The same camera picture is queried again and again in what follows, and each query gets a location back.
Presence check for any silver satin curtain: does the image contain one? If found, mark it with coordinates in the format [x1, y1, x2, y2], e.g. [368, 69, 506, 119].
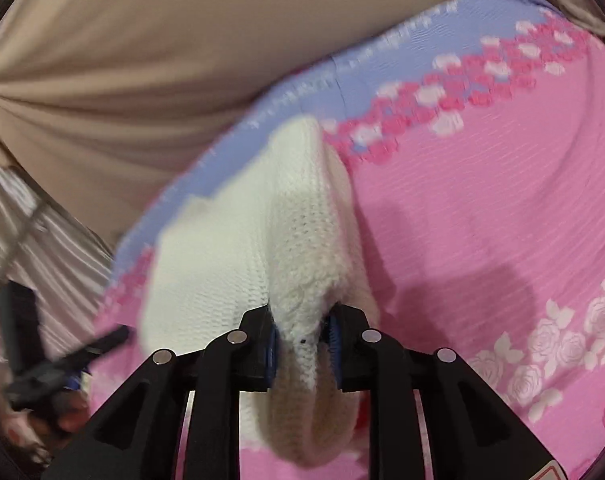
[0, 155, 118, 356]

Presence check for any beige curtain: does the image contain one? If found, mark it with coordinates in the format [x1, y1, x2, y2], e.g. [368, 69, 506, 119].
[0, 0, 605, 271]

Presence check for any white red black knit sweater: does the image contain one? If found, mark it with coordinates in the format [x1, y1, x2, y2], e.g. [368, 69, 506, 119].
[140, 115, 383, 466]

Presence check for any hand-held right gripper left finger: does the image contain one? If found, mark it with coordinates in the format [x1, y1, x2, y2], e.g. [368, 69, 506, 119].
[41, 307, 278, 480]

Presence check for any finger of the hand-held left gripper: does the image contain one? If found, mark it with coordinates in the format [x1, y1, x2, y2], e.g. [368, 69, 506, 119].
[62, 326, 133, 391]

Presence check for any person's left hand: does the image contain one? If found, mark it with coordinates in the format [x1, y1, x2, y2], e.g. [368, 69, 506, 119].
[30, 394, 92, 443]

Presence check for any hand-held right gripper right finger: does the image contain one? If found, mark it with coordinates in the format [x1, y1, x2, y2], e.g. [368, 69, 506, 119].
[327, 306, 561, 480]

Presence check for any pink floral bed sheet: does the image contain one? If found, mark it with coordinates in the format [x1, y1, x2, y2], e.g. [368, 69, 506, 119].
[85, 0, 605, 480]

